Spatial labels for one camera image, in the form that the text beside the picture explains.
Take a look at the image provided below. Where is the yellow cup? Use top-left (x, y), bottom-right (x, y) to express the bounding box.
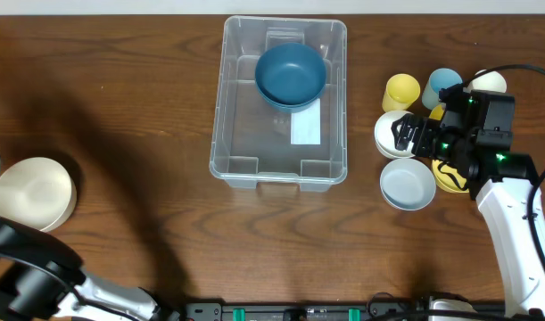
top-left (429, 104), bottom-right (445, 120)
top-left (382, 73), bottom-right (421, 112)

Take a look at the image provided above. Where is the clear plastic storage bin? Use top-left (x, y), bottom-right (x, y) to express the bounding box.
top-left (209, 15), bottom-right (348, 192)

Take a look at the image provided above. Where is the white label in bin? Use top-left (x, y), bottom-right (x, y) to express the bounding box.
top-left (290, 99), bottom-right (321, 145)

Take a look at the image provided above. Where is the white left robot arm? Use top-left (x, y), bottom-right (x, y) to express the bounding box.
top-left (0, 157), bottom-right (181, 320)

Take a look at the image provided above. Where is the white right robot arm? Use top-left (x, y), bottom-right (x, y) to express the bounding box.
top-left (390, 113), bottom-right (545, 317)

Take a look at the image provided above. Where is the cream large bowl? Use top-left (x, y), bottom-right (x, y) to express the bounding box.
top-left (0, 157), bottom-right (78, 232)

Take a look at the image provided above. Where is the yellow small bowl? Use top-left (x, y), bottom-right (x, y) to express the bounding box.
top-left (432, 160), bottom-right (468, 193)

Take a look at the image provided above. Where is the light blue cup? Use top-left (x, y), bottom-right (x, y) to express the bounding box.
top-left (422, 68), bottom-right (463, 110)

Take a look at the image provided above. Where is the cream cup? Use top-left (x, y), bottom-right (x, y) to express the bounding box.
top-left (467, 71), bottom-right (508, 93)

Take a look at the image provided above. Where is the white small bowl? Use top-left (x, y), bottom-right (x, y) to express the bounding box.
top-left (374, 111), bottom-right (414, 160)

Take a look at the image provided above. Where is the light grey small bowl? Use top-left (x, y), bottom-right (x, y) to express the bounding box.
top-left (379, 159), bottom-right (436, 211)

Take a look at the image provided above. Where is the dark blue bowl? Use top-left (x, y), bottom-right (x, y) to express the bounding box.
top-left (256, 86), bottom-right (326, 113)
top-left (254, 43), bottom-right (327, 97)

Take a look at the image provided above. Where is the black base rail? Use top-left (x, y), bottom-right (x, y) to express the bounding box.
top-left (185, 300), bottom-right (508, 321)

